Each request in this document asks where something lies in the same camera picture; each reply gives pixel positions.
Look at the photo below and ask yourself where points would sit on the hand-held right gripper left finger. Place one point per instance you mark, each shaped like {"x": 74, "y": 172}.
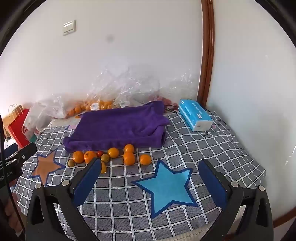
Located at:
{"x": 85, "y": 180}

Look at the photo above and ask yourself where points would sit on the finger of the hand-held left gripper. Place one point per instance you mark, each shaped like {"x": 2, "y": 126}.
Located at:
{"x": 23, "y": 154}

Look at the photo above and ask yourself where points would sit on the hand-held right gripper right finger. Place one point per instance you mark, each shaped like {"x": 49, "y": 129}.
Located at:
{"x": 212, "y": 183}

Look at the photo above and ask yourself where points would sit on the yellow-green round fruit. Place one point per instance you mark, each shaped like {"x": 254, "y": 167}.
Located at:
{"x": 105, "y": 158}
{"x": 71, "y": 163}

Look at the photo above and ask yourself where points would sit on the large orange with green stem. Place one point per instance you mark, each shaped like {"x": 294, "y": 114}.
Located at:
{"x": 89, "y": 156}

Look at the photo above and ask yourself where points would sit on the purple towel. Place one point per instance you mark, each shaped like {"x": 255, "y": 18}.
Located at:
{"x": 115, "y": 129}

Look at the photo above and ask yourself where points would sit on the person's left hand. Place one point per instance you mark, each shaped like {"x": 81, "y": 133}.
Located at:
{"x": 13, "y": 215}

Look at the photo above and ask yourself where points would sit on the red paper bag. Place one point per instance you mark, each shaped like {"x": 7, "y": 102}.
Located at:
{"x": 17, "y": 129}

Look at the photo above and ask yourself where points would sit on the red cherry tomato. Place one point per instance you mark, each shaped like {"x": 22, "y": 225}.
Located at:
{"x": 100, "y": 153}

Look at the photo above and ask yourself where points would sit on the white plastic bag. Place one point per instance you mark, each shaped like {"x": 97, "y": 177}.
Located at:
{"x": 34, "y": 115}

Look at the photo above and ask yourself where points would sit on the printed cardboard sheet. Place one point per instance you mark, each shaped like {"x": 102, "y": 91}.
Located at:
{"x": 57, "y": 122}

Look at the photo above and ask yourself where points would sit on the grey checkered star blanket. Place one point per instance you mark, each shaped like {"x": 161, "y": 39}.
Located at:
{"x": 129, "y": 208}

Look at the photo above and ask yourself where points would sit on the cloudy plastic bag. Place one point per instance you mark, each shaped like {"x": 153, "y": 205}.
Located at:
{"x": 55, "y": 104}

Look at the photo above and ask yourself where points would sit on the heap of bagged oranges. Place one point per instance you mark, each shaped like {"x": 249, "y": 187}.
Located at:
{"x": 74, "y": 111}
{"x": 104, "y": 105}

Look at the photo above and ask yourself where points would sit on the blue tissue pack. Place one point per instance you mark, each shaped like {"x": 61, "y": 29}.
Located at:
{"x": 195, "y": 114}

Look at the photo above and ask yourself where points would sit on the heap of red cherry tomatoes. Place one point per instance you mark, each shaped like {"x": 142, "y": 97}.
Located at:
{"x": 161, "y": 99}

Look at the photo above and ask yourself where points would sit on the crumpled clear plastic bag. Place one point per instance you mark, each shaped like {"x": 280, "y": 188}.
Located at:
{"x": 180, "y": 88}

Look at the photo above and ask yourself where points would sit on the brown wooden door frame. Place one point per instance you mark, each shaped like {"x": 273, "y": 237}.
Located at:
{"x": 207, "y": 51}

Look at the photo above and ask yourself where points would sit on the white wall light switch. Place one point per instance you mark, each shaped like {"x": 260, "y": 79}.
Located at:
{"x": 69, "y": 27}

